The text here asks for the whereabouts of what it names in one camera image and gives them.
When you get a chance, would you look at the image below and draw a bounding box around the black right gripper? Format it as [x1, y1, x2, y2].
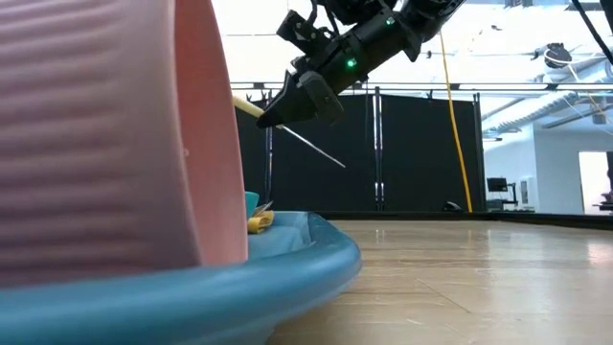
[256, 18, 423, 129]

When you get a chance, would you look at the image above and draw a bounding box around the yellow cloth napkin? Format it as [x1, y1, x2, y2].
[246, 209, 276, 236]

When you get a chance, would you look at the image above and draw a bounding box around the pink ribbed cup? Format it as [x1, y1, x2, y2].
[0, 0, 249, 288]

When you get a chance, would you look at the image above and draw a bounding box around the blue plastic tray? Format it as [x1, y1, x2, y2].
[0, 210, 363, 345]

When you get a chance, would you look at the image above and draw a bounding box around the black room divider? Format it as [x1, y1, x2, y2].
[234, 93, 486, 216]

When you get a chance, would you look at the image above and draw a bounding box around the small background monitor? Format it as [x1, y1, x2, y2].
[486, 177, 519, 212]

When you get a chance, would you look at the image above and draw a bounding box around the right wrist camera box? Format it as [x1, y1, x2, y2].
[276, 9, 336, 57]

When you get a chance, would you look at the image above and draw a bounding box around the yellow hanging cable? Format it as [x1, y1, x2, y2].
[438, 31, 474, 215]

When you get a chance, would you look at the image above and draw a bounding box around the ceiling light rail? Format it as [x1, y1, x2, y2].
[229, 81, 613, 93]

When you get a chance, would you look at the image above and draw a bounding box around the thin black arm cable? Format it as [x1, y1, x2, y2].
[571, 0, 613, 54]

